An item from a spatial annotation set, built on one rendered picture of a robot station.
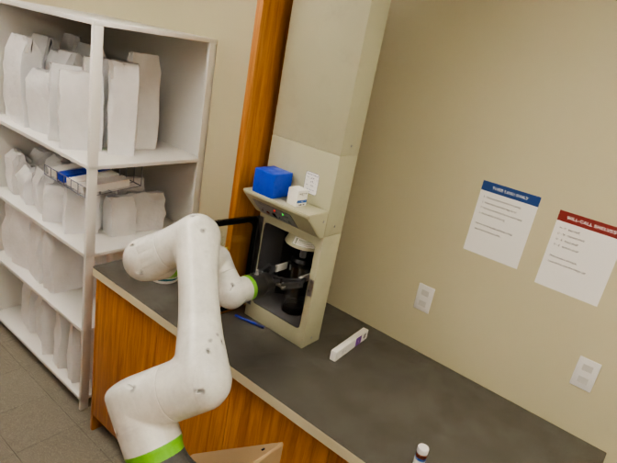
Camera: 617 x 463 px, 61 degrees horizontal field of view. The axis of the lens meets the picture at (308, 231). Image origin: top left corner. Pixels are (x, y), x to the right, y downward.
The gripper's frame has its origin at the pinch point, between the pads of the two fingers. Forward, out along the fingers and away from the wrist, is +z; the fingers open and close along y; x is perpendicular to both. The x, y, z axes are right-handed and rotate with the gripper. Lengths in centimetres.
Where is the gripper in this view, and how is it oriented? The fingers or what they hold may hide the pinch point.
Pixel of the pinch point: (295, 271)
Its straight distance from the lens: 208.4
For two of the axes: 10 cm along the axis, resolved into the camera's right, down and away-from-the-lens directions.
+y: -7.6, -3.5, 5.5
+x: -1.8, 9.2, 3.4
